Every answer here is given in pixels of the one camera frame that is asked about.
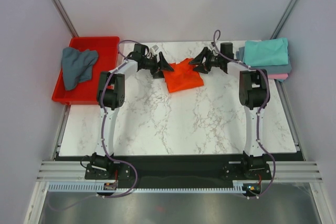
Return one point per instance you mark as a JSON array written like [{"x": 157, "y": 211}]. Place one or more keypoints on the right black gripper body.
[{"x": 215, "y": 61}]

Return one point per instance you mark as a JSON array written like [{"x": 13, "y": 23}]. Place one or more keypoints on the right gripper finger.
[
  {"x": 198, "y": 60},
  {"x": 201, "y": 69}
]

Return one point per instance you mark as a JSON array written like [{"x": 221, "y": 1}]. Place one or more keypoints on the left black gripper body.
[{"x": 150, "y": 64}]

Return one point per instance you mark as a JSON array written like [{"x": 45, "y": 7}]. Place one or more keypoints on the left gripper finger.
[
  {"x": 163, "y": 64},
  {"x": 157, "y": 74}
]

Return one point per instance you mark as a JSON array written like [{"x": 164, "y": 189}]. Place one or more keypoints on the orange t shirt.
[{"x": 183, "y": 77}]

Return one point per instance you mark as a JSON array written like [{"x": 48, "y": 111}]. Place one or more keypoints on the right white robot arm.
[{"x": 254, "y": 94}]

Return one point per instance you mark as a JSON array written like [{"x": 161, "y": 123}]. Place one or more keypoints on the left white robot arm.
[{"x": 111, "y": 97}]

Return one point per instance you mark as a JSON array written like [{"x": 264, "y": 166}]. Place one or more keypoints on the teal folded t shirt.
[{"x": 272, "y": 52}]

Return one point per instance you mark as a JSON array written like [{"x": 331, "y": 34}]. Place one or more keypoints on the pink folded t shirt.
[{"x": 280, "y": 77}]

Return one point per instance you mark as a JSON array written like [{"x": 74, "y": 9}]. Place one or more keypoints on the grey-blue folded t shirt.
[{"x": 281, "y": 69}]

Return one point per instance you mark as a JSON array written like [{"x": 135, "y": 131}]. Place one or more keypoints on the grey crumpled t shirt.
[{"x": 77, "y": 66}]

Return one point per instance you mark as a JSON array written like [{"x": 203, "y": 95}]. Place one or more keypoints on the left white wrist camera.
[{"x": 153, "y": 49}]

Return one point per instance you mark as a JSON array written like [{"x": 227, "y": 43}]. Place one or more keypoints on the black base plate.
[{"x": 183, "y": 170}]

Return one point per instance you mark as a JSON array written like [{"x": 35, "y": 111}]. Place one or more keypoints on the aluminium frame rail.
[{"x": 286, "y": 171}]

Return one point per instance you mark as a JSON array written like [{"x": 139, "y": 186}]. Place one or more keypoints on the white slotted cable duct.
[{"x": 116, "y": 187}]

